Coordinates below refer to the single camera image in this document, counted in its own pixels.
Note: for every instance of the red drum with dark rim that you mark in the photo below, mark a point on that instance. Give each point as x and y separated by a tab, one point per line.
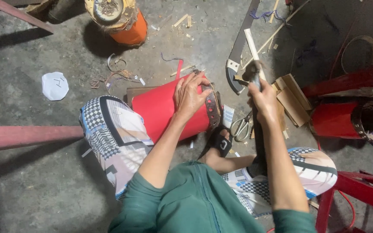
333	119

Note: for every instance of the orange drum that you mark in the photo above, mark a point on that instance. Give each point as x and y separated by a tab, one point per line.
131	30

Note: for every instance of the pale wooden stick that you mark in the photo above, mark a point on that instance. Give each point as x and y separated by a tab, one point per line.
250	40

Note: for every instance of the heap of wood chips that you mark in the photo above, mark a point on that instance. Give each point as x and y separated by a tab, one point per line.
183	21

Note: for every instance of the white paper circle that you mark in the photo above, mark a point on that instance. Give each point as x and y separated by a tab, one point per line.
55	85

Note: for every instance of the red drum with leather rim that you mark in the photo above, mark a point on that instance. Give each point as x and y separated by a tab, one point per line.
157	106

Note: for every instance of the long thin wooden strip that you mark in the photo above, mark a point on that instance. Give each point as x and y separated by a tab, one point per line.
278	29

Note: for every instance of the pile of wooden pieces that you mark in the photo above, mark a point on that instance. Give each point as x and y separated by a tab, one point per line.
291	100

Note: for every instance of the person's right hand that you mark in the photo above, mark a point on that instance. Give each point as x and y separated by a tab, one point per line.
265	103

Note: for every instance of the dark hammer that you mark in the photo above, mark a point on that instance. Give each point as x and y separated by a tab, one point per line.
253	71

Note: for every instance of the black sandal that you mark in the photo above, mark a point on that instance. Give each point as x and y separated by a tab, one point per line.
220	144

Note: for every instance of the metal scissors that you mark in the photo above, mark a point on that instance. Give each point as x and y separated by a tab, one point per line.
241	127

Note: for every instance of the purple thread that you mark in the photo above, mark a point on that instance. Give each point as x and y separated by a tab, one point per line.
267	14

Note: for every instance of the patterned trousers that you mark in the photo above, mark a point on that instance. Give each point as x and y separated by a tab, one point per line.
115	136

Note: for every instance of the bowl of nails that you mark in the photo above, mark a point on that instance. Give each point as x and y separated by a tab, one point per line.
108	8

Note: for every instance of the person's right fingers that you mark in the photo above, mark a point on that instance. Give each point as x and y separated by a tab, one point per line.
254	90

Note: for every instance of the red wooden beam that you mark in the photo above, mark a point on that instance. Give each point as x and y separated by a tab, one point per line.
27	137
18	13
351	81

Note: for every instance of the heap of strip scraps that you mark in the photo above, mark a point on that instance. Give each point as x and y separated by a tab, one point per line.
118	76

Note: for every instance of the brown wooden board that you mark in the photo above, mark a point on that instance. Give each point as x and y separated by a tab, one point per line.
133	93

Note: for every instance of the red stool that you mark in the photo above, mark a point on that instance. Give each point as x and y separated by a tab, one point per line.
351	191

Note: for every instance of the red strip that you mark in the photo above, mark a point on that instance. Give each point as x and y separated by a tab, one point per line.
179	69

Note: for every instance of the person's left hand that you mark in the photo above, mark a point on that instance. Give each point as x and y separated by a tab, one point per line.
188	97

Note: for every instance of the green shirt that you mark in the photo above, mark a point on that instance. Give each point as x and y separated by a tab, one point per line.
186	200

